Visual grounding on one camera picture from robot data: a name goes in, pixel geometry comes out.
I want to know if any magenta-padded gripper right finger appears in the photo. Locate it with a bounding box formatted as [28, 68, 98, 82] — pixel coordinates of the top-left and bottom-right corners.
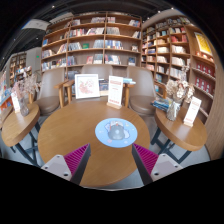
[131, 143, 184, 186]

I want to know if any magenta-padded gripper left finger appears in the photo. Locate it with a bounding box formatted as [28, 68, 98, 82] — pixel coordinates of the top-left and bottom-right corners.
[41, 143, 92, 186]

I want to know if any grey computer mouse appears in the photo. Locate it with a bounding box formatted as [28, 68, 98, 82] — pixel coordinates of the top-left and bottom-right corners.
[107, 123, 126, 141]

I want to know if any round light blue mouse pad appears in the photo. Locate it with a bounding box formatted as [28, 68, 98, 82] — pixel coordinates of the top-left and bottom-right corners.
[94, 117, 139, 149]

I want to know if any round wooden side table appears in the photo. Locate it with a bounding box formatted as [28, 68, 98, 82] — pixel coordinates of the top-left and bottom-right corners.
[1, 101, 42, 166]
[150, 106, 208, 164]

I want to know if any glass vase with dried flowers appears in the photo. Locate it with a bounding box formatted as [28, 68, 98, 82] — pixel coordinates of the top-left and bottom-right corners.
[165, 64, 196, 122]

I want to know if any small white table sign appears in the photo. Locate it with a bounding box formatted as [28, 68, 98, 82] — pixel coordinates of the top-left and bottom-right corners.
[183, 95, 203, 128]
[10, 91, 22, 114]

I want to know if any stack of books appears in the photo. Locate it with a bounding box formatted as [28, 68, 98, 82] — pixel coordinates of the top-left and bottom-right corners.
[150, 96, 174, 113]

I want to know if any beige wooden-armed chair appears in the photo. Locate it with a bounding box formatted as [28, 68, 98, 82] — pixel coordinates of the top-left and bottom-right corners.
[34, 67, 69, 116]
[62, 63, 134, 108]
[125, 65, 168, 118]

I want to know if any glass vase with pink flowers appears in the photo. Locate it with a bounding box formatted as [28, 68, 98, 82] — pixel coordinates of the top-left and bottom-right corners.
[11, 73, 41, 118]

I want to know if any white framed pink flower picture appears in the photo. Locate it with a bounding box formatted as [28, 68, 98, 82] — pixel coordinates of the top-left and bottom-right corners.
[74, 73, 101, 100]

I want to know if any colourful book display stand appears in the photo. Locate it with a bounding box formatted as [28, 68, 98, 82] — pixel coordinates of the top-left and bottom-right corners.
[0, 69, 14, 114]

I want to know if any white and red sign stand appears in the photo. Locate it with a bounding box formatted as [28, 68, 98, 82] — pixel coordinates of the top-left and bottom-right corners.
[106, 75, 125, 110]

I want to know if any light blue book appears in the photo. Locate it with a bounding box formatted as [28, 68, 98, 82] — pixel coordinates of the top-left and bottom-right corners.
[122, 77, 137, 85]

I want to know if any dark cover book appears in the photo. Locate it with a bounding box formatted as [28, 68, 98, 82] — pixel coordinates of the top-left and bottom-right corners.
[98, 78, 110, 97]

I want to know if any small distant wooden bookshelf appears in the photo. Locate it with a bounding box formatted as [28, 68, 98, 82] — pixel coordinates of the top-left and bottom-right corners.
[8, 51, 28, 84]

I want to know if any tall wooden bookshelf with books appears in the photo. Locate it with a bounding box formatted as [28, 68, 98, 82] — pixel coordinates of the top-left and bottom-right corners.
[140, 14, 218, 111]

